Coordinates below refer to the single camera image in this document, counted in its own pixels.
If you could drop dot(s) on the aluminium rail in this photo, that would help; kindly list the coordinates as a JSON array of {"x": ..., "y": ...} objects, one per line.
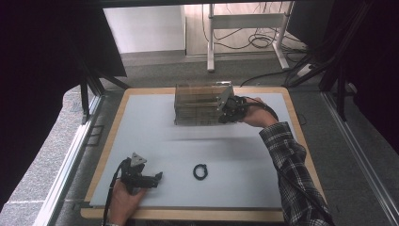
[
  {"x": 360, "y": 157},
  {"x": 67, "y": 166}
]

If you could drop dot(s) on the dark curtain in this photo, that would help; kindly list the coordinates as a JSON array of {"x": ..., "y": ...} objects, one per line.
[
  {"x": 379, "y": 62},
  {"x": 37, "y": 78}
]

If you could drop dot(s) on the white desk frame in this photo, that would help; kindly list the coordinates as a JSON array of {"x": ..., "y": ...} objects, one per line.
[{"x": 247, "y": 20}]

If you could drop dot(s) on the black metal stand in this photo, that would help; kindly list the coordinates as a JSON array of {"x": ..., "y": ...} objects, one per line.
[
  {"x": 84, "y": 97},
  {"x": 340, "y": 91}
]

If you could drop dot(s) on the person's right hand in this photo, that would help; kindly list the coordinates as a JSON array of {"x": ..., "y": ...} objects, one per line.
[{"x": 258, "y": 114}]

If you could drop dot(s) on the clear brown drawer box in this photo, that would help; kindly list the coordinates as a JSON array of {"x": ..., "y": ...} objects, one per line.
[{"x": 196, "y": 105}]

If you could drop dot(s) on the white cabinet panel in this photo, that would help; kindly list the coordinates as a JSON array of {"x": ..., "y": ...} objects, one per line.
[{"x": 144, "y": 28}]

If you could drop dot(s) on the white power strip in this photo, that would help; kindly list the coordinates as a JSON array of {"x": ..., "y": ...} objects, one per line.
[{"x": 305, "y": 70}]

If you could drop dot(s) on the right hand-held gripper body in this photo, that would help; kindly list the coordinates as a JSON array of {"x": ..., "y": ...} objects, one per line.
[{"x": 233, "y": 108}]

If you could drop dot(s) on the person's left hand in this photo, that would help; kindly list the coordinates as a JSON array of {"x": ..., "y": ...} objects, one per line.
[{"x": 124, "y": 204}]

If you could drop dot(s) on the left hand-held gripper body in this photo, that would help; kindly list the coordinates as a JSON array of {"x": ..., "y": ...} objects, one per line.
[{"x": 133, "y": 174}]

